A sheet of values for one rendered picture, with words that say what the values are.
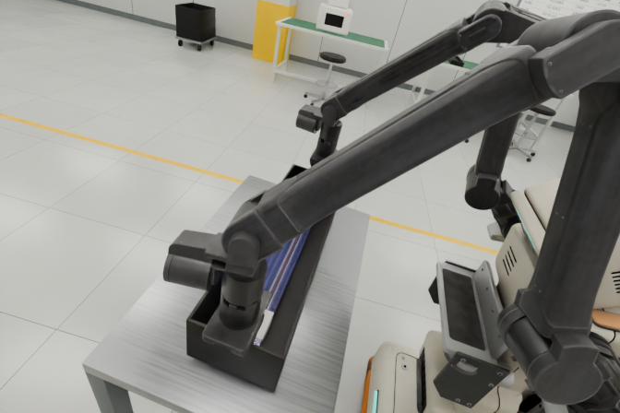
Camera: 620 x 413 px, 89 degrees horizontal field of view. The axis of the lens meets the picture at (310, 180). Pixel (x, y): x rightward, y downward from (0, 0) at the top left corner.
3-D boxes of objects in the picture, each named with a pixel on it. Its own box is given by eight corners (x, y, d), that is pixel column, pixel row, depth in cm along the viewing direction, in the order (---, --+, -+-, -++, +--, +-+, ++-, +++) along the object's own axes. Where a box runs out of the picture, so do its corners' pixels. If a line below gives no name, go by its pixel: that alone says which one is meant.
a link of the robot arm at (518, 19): (569, 8, 50) (562, -4, 57) (474, 10, 55) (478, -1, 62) (495, 214, 77) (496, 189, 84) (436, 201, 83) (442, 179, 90)
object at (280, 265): (256, 359, 58) (257, 349, 57) (220, 345, 59) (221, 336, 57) (320, 206, 100) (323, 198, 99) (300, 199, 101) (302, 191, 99)
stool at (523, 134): (486, 141, 430) (511, 97, 396) (516, 145, 444) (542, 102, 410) (512, 161, 390) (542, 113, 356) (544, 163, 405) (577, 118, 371)
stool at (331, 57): (297, 97, 427) (305, 49, 393) (327, 96, 457) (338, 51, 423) (318, 112, 396) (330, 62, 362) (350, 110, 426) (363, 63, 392)
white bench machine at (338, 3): (316, 25, 455) (324, -12, 430) (347, 32, 457) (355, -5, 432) (315, 29, 425) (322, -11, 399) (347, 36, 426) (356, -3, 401)
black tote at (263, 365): (274, 392, 56) (284, 359, 50) (186, 355, 58) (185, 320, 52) (337, 208, 103) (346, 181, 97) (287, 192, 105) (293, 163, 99)
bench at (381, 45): (281, 70, 518) (289, 17, 474) (371, 93, 510) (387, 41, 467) (268, 82, 455) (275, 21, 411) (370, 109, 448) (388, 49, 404)
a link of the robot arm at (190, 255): (259, 241, 35) (273, 206, 43) (158, 217, 35) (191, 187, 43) (244, 321, 40) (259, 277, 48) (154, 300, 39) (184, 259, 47)
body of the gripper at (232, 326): (200, 341, 44) (201, 310, 40) (234, 286, 53) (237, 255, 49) (243, 359, 44) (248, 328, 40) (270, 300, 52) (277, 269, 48)
